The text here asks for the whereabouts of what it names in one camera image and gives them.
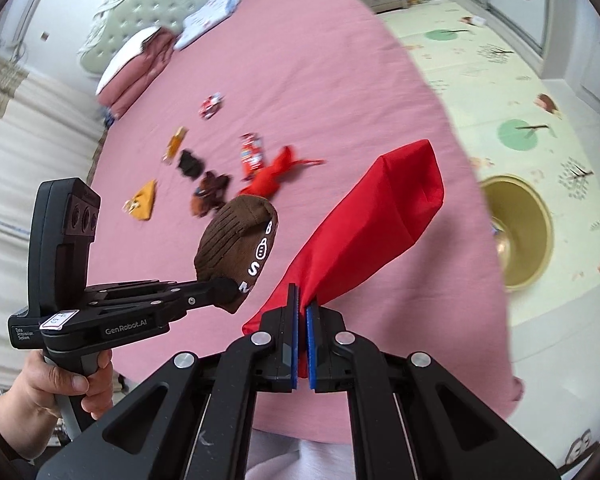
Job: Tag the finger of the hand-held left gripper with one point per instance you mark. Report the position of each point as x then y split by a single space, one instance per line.
210 294
130 287

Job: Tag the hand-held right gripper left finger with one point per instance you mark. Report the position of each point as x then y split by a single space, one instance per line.
294 340

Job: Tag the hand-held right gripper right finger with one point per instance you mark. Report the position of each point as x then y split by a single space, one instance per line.
311 345

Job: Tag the brown knit hat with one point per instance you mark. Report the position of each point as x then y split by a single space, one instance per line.
235 230

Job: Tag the yellow orange packet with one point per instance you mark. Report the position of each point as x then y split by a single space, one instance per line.
144 200

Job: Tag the dark brown sock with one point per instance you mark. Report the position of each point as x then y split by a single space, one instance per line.
209 192

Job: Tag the black sock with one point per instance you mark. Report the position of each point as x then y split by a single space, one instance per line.
190 164

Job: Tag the red cloth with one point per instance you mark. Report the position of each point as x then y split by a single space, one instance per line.
272 176

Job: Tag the red cloth bag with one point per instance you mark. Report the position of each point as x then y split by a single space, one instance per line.
370 220

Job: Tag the small orange packet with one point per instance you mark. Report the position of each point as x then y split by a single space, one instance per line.
175 144

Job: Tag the red white snack packet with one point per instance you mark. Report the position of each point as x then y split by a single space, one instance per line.
211 106

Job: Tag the gold round bin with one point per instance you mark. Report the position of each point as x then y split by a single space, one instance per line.
525 230

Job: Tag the person's left forearm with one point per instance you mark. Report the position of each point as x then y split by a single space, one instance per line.
0 430

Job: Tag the person's left hand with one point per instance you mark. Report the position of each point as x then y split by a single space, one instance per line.
35 380

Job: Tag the cream curtain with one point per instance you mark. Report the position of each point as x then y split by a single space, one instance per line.
30 150

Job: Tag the person's light trousers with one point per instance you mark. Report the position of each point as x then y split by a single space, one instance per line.
300 460

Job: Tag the pink white pillow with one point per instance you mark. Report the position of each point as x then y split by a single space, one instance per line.
140 65

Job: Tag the bed with pink sheet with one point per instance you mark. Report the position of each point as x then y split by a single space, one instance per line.
305 85

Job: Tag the blue folded blanket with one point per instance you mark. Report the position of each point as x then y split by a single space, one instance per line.
207 15

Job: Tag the printed play mat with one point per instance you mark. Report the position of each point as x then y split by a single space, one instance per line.
480 85

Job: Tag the small toy on mat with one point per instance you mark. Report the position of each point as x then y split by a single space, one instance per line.
475 21

